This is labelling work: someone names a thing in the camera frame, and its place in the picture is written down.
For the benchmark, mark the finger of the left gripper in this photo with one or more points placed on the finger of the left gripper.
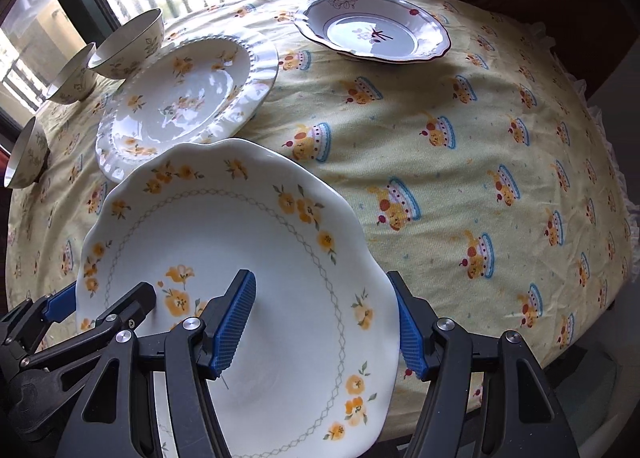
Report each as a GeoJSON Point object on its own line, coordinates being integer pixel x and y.
{"type": "Point", "coordinates": [127, 305]}
{"type": "Point", "coordinates": [28, 323]}

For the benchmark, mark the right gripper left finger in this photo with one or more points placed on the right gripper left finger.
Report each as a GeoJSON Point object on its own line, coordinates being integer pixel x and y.
{"type": "Point", "coordinates": [197, 351]}

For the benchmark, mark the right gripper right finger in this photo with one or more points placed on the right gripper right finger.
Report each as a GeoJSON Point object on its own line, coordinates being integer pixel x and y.
{"type": "Point", "coordinates": [443, 354]}

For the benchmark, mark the large scalloped yellow-flower plate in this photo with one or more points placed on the large scalloped yellow-flower plate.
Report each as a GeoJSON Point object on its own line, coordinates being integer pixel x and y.
{"type": "Point", "coordinates": [265, 270]}

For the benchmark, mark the cream leaf-pattern bowl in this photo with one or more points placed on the cream leaf-pattern bowl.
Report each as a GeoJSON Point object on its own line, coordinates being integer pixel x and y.
{"type": "Point", "coordinates": [124, 51]}
{"type": "Point", "coordinates": [28, 157]}
{"type": "Point", "coordinates": [75, 81]}

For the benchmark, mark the beaded deep yellow-flower plate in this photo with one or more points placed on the beaded deep yellow-flower plate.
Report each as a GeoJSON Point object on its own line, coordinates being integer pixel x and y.
{"type": "Point", "coordinates": [201, 89]}

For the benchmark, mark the red-trimmed white deep plate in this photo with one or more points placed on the red-trimmed white deep plate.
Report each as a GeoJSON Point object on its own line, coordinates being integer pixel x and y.
{"type": "Point", "coordinates": [385, 31]}

